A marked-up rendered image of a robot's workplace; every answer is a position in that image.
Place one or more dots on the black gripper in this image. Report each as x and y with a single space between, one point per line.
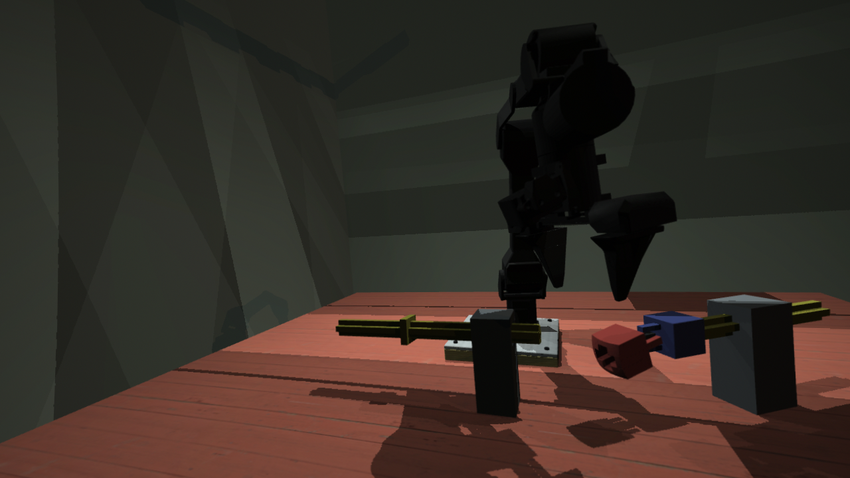
630 222

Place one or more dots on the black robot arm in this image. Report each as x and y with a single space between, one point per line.
580 93

